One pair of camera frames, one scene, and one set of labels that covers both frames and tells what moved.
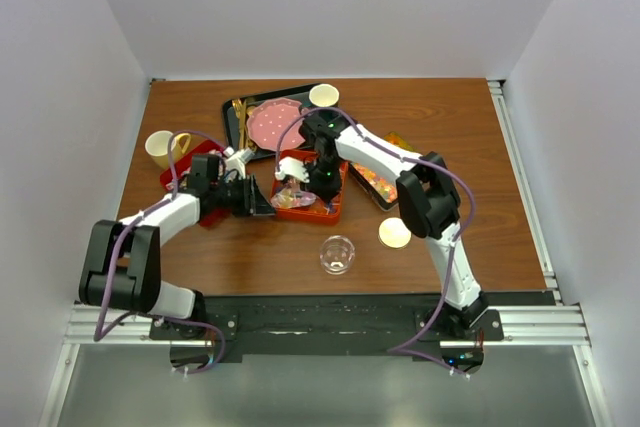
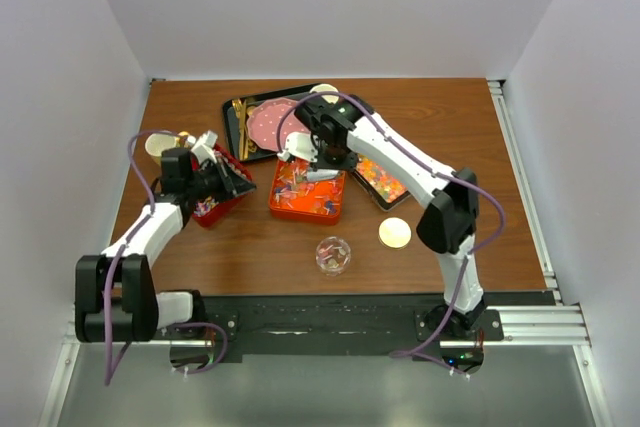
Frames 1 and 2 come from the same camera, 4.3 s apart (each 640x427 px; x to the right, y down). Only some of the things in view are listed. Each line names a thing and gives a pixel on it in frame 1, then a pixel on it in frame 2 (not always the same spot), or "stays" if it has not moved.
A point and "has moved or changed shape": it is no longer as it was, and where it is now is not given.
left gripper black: (252, 201) to (230, 182)
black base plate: (340, 326) stays
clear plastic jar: (337, 254) stays
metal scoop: (289, 198) has moved or changed shape
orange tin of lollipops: (294, 201) stays
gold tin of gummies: (379, 189) stays
